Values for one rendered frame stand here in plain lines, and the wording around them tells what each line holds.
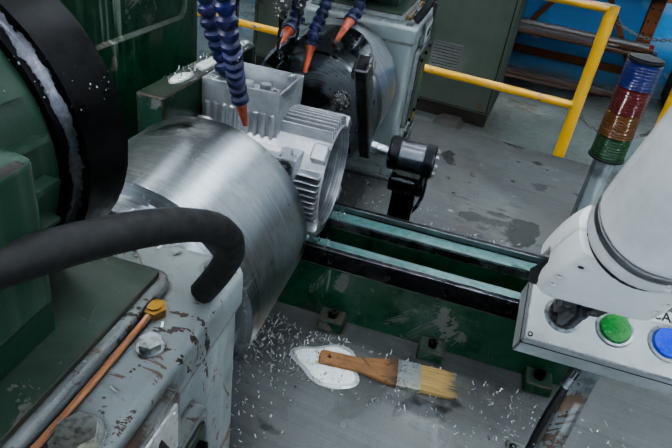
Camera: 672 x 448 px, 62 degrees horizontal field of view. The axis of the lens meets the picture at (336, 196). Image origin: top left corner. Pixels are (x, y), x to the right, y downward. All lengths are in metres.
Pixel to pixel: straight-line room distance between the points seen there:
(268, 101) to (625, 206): 0.53
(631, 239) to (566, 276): 0.10
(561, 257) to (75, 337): 0.35
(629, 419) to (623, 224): 0.59
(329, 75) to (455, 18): 2.90
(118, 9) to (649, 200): 0.72
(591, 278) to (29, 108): 0.40
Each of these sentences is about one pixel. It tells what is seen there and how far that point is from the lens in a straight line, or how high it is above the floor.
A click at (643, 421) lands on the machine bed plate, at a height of 0.80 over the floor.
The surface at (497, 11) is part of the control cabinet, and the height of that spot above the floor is 0.78.
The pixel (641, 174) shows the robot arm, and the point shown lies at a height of 1.29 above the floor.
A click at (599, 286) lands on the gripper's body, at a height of 1.17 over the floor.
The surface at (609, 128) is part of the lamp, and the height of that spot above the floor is 1.09.
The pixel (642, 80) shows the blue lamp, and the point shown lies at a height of 1.19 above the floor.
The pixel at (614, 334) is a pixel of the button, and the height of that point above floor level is 1.07.
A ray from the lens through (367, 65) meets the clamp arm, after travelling 0.78.
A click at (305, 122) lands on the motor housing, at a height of 1.10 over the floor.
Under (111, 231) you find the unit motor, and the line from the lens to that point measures 0.26.
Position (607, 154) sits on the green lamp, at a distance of 1.12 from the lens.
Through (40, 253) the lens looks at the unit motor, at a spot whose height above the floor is 1.28.
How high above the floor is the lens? 1.42
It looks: 30 degrees down
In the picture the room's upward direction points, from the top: 9 degrees clockwise
